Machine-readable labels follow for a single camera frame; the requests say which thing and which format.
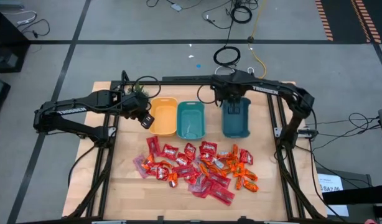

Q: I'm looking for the yellow plastic bin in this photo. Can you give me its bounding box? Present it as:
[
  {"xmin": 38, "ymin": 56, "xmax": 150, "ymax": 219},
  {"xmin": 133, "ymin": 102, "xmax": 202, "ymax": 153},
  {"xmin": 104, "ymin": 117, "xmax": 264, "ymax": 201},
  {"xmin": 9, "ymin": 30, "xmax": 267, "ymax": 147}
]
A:
[{"xmin": 148, "ymin": 96, "xmax": 179, "ymax": 138}]

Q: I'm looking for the white floor cable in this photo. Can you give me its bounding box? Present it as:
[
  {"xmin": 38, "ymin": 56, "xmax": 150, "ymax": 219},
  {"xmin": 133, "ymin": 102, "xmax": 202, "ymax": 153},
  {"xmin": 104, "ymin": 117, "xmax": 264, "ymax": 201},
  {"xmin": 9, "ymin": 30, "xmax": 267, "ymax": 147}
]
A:
[{"xmin": 1, "ymin": 9, "xmax": 39, "ymax": 26}]

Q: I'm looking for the black aluminium table frame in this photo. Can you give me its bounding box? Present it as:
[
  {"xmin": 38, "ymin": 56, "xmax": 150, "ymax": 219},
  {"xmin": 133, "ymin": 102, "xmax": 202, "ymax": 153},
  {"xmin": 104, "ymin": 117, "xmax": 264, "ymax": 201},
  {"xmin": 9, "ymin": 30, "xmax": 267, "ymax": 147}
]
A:
[{"xmin": 66, "ymin": 76, "xmax": 327, "ymax": 224}]

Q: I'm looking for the dark teal plastic bin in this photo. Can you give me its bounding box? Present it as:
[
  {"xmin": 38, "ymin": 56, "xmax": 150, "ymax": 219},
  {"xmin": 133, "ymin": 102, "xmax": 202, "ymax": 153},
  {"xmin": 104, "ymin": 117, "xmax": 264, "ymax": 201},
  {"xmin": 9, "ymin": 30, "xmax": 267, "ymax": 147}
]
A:
[{"xmin": 221, "ymin": 96, "xmax": 252, "ymax": 139}]

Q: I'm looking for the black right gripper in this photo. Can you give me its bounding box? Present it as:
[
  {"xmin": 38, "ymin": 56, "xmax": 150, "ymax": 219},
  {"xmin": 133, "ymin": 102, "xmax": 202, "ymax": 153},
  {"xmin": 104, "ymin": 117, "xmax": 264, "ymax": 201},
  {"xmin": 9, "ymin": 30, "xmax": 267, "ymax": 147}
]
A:
[{"xmin": 210, "ymin": 77, "xmax": 245, "ymax": 115}]

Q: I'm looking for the black coiled floor cable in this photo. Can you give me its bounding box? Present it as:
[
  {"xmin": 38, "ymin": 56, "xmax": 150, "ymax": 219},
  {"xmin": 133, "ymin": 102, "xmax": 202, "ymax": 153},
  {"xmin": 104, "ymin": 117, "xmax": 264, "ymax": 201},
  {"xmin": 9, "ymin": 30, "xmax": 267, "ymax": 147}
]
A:
[
  {"xmin": 212, "ymin": 45, "xmax": 242, "ymax": 67},
  {"xmin": 229, "ymin": 4, "xmax": 253, "ymax": 25}
]

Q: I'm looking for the black cabinet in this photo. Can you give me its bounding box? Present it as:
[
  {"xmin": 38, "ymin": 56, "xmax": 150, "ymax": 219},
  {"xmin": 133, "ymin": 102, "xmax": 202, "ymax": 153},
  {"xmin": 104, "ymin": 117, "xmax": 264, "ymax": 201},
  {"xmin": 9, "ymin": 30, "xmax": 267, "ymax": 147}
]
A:
[{"xmin": 0, "ymin": 6, "xmax": 30, "ymax": 74}]

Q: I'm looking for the black desk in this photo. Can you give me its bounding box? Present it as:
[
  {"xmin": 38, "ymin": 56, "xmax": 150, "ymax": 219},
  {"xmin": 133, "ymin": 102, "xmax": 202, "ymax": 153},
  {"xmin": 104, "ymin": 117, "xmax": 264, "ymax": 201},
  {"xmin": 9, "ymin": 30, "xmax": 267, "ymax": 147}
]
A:
[{"xmin": 321, "ymin": 174, "xmax": 382, "ymax": 224}]

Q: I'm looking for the white paper sign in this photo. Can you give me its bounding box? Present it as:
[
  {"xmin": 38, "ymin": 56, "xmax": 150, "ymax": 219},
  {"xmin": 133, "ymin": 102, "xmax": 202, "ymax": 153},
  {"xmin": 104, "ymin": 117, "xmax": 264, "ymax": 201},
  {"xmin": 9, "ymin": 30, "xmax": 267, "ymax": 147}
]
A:
[{"xmin": 317, "ymin": 172, "xmax": 350, "ymax": 218}]

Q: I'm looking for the green potted plant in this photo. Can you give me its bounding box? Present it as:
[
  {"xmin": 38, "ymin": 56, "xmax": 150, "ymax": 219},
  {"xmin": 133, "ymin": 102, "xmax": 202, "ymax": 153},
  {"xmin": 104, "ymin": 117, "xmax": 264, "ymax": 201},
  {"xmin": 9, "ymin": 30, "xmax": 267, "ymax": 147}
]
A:
[{"xmin": 127, "ymin": 82, "xmax": 152, "ymax": 99}]

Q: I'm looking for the black power cable bundle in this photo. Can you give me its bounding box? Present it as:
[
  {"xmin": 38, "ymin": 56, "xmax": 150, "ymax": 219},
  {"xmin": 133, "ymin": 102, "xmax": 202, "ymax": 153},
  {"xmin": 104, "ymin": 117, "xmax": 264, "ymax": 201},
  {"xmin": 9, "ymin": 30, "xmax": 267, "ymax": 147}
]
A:
[{"xmin": 298, "ymin": 111, "xmax": 381, "ymax": 139}]

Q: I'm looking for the yellow power cable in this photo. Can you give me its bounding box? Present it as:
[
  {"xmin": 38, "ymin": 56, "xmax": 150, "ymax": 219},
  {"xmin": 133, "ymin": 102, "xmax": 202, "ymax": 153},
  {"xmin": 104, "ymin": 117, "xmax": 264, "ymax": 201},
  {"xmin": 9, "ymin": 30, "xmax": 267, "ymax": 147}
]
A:
[{"xmin": 246, "ymin": 0, "xmax": 269, "ymax": 80}]

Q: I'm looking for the pale pink Twizzlers packet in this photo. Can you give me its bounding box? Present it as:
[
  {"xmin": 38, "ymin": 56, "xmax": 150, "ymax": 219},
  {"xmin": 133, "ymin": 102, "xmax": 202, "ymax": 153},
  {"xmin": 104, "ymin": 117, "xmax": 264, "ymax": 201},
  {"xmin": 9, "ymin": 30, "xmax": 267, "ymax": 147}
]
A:
[{"xmin": 132, "ymin": 154, "xmax": 150, "ymax": 180}]

